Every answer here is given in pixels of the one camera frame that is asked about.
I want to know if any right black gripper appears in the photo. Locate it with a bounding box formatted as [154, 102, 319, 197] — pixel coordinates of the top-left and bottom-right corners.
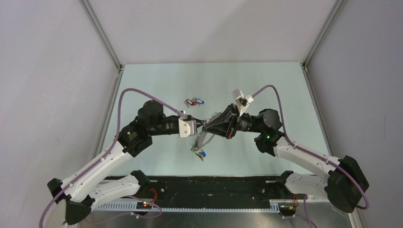
[202, 104, 264, 140]

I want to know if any large grey keyring with keys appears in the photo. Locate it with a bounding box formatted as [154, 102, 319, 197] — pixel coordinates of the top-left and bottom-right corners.
[191, 112, 222, 161]

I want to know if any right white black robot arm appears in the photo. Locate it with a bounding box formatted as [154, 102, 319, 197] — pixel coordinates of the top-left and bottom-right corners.
[202, 104, 369, 213]

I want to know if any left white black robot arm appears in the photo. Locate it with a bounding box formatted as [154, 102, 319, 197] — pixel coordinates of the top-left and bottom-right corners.
[41, 100, 203, 228]

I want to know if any pile of removed keys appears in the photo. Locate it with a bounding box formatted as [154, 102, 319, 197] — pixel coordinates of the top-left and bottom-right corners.
[183, 97, 205, 108]

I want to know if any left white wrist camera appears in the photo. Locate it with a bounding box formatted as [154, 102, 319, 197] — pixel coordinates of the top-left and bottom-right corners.
[178, 117, 197, 138]

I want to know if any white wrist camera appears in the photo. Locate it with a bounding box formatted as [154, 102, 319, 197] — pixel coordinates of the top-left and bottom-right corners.
[178, 117, 197, 138]
[231, 89, 254, 116]

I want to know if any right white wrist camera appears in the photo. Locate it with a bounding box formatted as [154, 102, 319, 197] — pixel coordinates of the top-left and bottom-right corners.
[231, 89, 254, 116]

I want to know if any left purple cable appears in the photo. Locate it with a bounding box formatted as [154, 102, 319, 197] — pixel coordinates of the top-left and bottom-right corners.
[38, 88, 186, 228]

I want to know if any purple cable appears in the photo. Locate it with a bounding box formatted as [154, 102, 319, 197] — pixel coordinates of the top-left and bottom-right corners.
[38, 88, 186, 228]
[251, 85, 371, 210]

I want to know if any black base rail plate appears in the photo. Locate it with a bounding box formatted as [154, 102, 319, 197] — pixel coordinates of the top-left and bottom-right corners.
[134, 176, 304, 209]

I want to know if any white slotted cable duct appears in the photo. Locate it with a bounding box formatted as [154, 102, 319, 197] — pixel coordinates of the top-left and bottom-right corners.
[94, 200, 280, 213]

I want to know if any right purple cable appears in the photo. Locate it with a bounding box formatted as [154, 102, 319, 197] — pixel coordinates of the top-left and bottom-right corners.
[251, 85, 371, 210]

